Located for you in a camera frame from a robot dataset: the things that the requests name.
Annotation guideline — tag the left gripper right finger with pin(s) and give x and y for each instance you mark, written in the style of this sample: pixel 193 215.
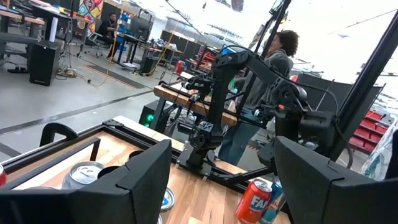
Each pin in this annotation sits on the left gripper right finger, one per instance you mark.
pixel 317 193

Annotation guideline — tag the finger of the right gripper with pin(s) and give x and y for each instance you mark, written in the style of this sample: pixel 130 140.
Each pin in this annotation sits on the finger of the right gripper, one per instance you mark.
pixel 268 155

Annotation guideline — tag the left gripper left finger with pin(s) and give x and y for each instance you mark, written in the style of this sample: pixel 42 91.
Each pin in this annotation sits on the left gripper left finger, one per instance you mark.
pixel 124 199

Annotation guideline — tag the blue silver Red Bull can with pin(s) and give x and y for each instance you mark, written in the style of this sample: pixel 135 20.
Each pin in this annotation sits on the blue silver Red Bull can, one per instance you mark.
pixel 160 220
pixel 168 199
pixel 274 202

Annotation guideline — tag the red beverage can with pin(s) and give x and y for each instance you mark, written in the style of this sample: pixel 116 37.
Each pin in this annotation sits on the red beverage can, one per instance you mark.
pixel 252 202
pixel 2 175

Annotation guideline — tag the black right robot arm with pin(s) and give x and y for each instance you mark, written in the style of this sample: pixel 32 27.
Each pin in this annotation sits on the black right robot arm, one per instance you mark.
pixel 217 93

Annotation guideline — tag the black background robot arm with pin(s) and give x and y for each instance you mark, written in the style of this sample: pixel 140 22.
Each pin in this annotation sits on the black background robot arm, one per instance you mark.
pixel 199 84

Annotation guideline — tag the black partition panel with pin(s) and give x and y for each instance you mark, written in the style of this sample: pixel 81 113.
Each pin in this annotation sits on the black partition panel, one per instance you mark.
pixel 326 93

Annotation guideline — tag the red storage bin rack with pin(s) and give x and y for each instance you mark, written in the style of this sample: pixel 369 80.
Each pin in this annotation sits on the red storage bin rack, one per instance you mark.
pixel 370 132

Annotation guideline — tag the black metal side stand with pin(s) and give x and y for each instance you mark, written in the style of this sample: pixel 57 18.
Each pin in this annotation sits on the black metal side stand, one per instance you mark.
pixel 363 87

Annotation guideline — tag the clear printed plastic bag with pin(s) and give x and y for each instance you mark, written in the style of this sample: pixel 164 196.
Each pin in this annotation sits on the clear printed plastic bag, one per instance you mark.
pixel 377 158

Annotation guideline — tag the person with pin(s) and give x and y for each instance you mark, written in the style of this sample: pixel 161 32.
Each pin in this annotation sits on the person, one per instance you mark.
pixel 273 65
pixel 109 28

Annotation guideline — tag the black computer green light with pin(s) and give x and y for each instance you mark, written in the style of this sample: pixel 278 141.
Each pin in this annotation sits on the black computer green light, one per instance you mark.
pixel 149 116

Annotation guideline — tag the black table clamp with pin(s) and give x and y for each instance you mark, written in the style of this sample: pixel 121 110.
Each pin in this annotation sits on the black table clamp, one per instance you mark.
pixel 57 129

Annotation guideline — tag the wooden workbench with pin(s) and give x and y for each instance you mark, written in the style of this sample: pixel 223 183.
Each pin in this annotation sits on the wooden workbench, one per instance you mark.
pixel 183 101

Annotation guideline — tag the dark striped floor mat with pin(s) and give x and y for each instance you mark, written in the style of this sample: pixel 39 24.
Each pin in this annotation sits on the dark striped floor mat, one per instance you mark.
pixel 118 77

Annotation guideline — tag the red canister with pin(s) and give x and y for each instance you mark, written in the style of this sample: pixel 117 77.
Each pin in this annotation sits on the red canister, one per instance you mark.
pixel 180 67

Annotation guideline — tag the black computer tower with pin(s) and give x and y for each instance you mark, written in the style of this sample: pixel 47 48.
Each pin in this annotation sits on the black computer tower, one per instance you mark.
pixel 43 63

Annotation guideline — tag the black standing desk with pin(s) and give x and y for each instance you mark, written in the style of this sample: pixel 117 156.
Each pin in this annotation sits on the black standing desk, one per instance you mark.
pixel 132 40

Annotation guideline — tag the black office chair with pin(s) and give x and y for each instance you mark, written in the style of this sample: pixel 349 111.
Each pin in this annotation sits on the black office chair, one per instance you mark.
pixel 94 37

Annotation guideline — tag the wooden office desk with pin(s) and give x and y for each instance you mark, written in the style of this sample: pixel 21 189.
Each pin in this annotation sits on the wooden office desk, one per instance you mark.
pixel 18 17

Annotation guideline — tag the black aluminium table frame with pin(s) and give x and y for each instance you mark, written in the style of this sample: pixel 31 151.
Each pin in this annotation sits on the black aluminium table frame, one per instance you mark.
pixel 140 141

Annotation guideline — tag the colourful wall mural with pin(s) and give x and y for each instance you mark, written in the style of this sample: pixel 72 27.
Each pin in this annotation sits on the colourful wall mural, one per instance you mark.
pixel 91 11

